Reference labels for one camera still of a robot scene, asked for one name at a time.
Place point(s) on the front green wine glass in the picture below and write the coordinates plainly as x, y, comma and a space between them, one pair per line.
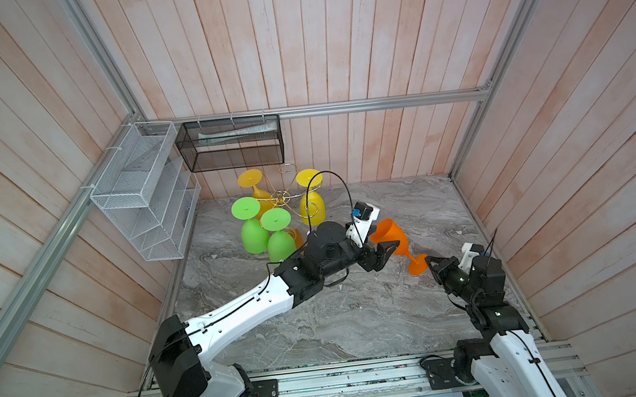
281, 243

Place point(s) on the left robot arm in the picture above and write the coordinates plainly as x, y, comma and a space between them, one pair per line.
183, 354

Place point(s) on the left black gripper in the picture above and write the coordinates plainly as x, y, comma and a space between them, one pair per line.
368, 263

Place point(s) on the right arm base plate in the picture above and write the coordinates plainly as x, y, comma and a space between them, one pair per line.
442, 373

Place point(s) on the rear green wine glass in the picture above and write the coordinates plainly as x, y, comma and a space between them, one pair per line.
254, 236

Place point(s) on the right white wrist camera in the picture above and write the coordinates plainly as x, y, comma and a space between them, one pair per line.
469, 251

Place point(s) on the orange wine glass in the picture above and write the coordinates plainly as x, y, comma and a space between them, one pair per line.
387, 231

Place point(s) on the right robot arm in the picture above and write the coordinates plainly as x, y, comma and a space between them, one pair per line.
505, 360

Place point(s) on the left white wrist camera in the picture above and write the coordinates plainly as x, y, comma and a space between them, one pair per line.
364, 215

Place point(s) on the white mesh wall shelf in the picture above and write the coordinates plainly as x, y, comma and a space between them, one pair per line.
147, 194

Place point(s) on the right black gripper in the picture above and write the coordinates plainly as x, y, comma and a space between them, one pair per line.
448, 265

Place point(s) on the amber yellow wine glass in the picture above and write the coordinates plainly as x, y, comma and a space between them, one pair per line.
251, 179

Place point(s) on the green wine glass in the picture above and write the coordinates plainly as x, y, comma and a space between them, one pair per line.
281, 243
254, 236

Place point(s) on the black mesh wall basket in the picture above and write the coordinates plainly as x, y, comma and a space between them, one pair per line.
231, 143

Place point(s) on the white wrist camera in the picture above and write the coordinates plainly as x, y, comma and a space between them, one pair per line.
364, 215
469, 251

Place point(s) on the aluminium frame rail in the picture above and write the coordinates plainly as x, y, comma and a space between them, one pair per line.
345, 107

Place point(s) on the gold wire wine glass rack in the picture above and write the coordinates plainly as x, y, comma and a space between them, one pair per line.
288, 198

